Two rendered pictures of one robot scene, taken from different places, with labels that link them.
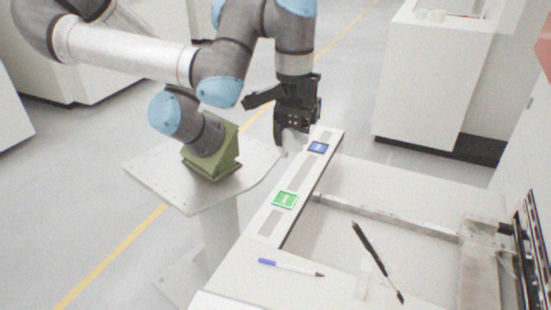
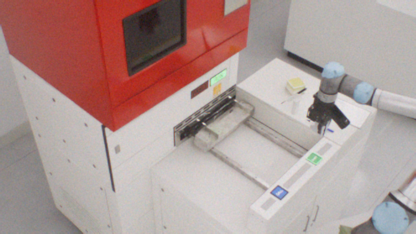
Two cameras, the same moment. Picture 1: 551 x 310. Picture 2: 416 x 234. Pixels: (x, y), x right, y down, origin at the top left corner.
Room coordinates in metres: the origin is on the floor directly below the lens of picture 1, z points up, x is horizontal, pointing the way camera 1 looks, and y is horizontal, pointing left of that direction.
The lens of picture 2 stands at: (2.17, -0.06, 2.51)
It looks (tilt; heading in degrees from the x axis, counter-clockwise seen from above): 43 degrees down; 197
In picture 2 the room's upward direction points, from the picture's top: 2 degrees clockwise
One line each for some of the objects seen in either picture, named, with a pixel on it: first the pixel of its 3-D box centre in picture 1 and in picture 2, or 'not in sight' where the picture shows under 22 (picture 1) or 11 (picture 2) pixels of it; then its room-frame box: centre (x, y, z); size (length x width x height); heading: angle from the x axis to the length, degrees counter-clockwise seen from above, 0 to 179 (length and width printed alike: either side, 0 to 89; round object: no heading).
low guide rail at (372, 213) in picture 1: (405, 222); (233, 164); (0.69, -0.37, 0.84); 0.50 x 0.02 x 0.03; 66
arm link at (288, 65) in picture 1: (294, 60); (327, 94); (0.65, -0.03, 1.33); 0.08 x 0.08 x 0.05
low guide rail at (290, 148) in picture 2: not in sight; (268, 135); (0.45, -0.26, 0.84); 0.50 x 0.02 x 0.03; 66
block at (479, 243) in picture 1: (480, 243); (214, 130); (0.57, -0.51, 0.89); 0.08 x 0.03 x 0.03; 66
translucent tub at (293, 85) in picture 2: not in sight; (295, 87); (0.23, -0.19, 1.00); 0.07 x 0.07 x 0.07; 40
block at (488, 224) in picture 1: (479, 221); (203, 139); (0.64, -0.54, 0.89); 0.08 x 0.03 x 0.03; 66
